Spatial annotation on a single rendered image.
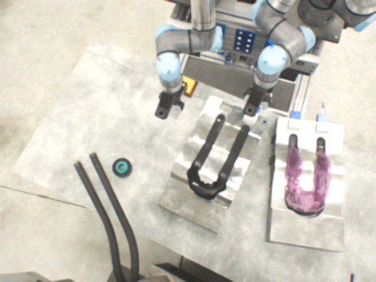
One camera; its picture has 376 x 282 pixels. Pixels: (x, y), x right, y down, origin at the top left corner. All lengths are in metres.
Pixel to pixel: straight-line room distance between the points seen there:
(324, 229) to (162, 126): 0.76
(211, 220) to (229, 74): 1.14
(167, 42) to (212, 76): 1.16
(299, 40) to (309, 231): 0.69
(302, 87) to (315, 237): 1.14
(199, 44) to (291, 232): 0.75
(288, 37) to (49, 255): 1.88
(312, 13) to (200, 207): 0.85
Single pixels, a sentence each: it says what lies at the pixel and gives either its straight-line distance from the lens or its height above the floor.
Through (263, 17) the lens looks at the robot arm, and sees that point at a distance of 1.31.
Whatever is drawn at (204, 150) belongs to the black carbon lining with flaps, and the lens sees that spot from 1.58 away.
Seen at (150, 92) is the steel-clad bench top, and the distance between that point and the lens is 1.78.
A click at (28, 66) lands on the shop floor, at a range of 2.95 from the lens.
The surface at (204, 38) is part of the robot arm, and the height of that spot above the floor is 1.29.
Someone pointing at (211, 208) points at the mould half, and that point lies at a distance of 1.57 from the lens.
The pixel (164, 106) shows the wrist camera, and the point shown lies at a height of 1.09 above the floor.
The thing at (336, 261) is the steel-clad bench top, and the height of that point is 0.80.
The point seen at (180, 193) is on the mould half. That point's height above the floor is 0.86.
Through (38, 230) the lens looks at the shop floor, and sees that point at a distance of 2.61.
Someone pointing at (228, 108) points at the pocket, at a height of 0.86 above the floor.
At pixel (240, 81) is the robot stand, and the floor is 0.21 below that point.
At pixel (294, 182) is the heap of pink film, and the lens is 1.58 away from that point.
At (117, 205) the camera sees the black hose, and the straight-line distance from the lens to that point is 1.57.
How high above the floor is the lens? 2.42
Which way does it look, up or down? 73 degrees down
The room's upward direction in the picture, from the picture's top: 7 degrees counter-clockwise
